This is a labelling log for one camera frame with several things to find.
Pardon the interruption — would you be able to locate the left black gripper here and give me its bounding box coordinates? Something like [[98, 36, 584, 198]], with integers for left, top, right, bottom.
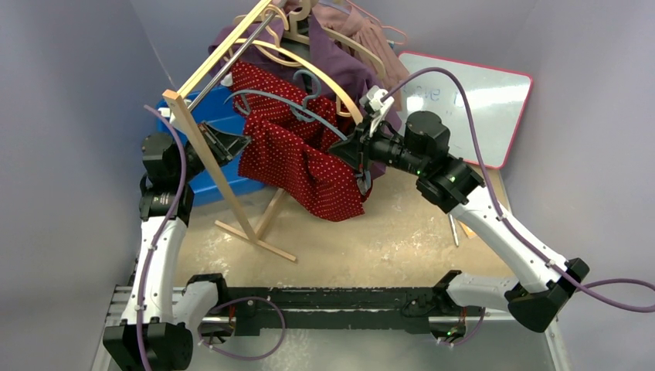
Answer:
[[175, 121, 251, 183]]

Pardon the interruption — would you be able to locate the red polka dot skirt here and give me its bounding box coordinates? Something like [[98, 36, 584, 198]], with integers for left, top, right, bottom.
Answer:
[[230, 62, 368, 222]]

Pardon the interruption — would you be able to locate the blue-grey plastic hanger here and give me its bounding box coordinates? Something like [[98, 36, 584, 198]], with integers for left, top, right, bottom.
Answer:
[[220, 70, 372, 196]]

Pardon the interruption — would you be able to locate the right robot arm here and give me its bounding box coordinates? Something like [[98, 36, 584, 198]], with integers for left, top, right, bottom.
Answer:
[[328, 111, 589, 332]]

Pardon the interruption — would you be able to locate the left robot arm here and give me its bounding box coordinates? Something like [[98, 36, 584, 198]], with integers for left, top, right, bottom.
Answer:
[[103, 131, 230, 370]]

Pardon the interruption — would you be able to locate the purple shirt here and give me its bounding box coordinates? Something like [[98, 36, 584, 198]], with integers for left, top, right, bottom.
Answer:
[[208, 16, 402, 179]]

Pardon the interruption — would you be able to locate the wooden clothes rack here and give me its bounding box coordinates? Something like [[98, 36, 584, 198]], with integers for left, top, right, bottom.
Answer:
[[162, 1, 297, 263]]

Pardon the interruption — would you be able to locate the pink garment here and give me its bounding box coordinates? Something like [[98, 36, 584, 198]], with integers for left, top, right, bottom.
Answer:
[[313, 1, 409, 90]]

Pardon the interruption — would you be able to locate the silver pen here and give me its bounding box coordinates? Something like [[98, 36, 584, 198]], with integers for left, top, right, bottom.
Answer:
[[448, 214, 460, 247]]

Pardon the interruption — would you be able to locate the orange card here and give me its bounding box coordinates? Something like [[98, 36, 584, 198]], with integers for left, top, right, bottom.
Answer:
[[459, 221, 477, 239]]

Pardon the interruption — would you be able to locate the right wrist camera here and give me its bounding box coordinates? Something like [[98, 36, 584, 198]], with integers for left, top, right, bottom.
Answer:
[[359, 86, 395, 138]]

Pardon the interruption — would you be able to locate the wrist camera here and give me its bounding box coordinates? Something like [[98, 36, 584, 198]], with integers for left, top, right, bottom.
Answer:
[[359, 86, 395, 138], [158, 107, 180, 130]]

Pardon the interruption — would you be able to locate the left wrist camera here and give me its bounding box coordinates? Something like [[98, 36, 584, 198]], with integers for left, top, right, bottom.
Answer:
[[158, 107, 180, 130]]

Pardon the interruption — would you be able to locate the whiteboard with pink frame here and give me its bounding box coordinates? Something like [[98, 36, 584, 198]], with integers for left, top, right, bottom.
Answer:
[[399, 51, 533, 169]]

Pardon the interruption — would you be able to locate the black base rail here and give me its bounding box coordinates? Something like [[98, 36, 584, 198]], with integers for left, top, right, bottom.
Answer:
[[203, 287, 483, 336]]

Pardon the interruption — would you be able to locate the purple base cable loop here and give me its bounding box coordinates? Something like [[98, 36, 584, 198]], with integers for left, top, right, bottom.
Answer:
[[199, 297, 288, 363]]

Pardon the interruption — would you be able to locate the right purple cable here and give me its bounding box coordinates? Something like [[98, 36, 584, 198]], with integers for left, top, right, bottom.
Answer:
[[381, 66, 655, 313]]

